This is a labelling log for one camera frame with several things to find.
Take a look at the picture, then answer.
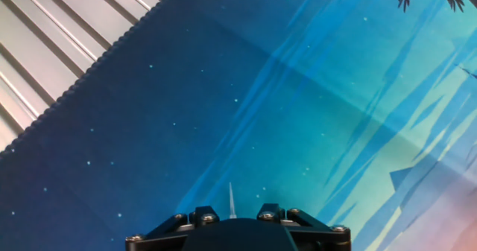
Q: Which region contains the printed sunset forest cloth mat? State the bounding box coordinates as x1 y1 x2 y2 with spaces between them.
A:
0 0 477 251

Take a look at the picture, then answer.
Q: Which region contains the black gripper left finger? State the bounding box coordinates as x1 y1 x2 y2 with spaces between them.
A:
125 205 221 251

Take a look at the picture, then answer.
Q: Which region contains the small clear pipette tip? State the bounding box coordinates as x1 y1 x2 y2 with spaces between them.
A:
228 182 238 220

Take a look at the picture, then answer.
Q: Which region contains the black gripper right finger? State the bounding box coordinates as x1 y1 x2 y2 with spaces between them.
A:
256 203 352 251

